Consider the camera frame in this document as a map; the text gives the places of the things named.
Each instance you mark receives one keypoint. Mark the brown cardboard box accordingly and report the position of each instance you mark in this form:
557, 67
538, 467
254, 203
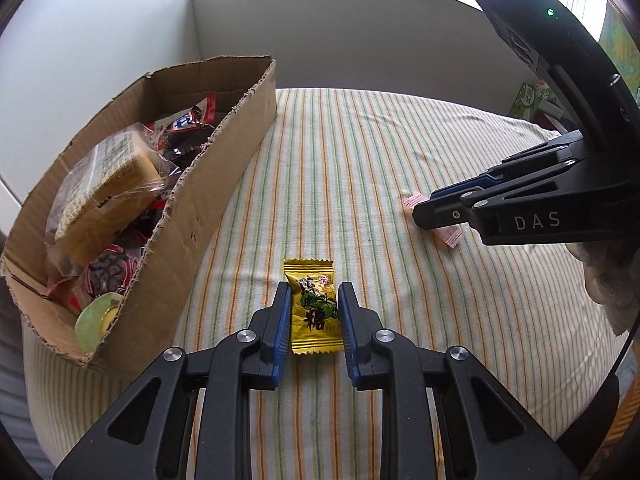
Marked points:
200, 200

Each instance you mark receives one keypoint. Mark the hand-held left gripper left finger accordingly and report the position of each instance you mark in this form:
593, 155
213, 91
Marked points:
282, 320

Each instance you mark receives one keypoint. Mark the purple snack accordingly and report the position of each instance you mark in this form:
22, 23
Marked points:
187, 152

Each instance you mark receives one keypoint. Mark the green candy packet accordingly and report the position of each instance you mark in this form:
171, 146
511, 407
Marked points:
97, 320

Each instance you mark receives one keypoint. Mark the green patterned object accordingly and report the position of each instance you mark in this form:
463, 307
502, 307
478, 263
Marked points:
620, 45

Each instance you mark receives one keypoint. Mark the pink candy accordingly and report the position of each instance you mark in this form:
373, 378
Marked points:
450, 237

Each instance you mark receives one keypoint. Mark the person's right hand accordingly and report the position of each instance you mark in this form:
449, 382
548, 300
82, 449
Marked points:
607, 280

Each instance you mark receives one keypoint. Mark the yellow candy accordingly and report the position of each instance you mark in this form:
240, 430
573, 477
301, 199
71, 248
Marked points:
312, 310

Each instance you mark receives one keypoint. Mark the red white snack packet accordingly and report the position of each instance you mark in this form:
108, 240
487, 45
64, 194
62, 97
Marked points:
185, 122
107, 270

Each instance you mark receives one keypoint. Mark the green printed box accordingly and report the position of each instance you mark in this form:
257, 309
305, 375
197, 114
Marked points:
530, 100

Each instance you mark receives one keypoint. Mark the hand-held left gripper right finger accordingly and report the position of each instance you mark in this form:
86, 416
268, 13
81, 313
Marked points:
347, 325

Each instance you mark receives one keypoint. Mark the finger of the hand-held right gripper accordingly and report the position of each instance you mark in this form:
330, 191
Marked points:
450, 212
530, 157

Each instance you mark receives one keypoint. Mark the clear-wrapped cracker pack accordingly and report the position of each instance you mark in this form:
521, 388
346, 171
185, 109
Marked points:
110, 185

